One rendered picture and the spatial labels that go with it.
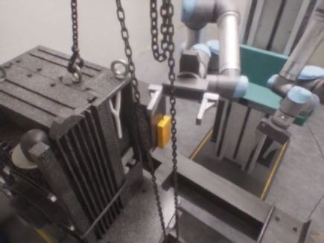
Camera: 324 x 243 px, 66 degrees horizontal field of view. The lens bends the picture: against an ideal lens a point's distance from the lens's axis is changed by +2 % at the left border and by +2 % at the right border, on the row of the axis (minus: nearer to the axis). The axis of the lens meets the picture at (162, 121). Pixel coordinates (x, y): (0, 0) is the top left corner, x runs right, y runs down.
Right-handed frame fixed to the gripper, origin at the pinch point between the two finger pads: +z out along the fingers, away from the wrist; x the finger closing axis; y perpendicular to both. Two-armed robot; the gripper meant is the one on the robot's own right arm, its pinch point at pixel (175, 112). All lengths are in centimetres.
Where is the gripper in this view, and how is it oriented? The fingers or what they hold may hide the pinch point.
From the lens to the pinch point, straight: 66.4
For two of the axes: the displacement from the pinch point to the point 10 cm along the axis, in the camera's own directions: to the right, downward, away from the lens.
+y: 0.6, 7.0, 7.1
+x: -9.5, -1.9, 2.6
